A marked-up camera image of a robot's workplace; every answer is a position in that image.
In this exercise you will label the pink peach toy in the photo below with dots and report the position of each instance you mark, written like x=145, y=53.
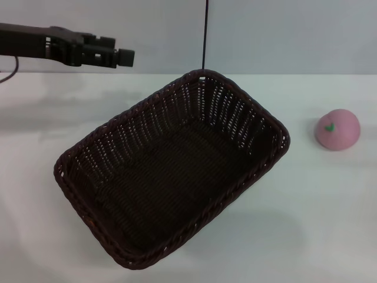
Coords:
x=338, y=132

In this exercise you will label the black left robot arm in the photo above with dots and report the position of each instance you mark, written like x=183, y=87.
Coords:
x=20, y=41

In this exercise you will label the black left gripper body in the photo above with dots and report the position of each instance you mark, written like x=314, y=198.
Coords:
x=73, y=48

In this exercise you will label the black woven plastic basket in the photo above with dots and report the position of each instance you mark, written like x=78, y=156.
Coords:
x=165, y=177

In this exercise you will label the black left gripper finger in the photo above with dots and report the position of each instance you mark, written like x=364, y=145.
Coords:
x=126, y=57

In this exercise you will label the thin black wall strip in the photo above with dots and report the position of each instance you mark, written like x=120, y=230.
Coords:
x=205, y=35

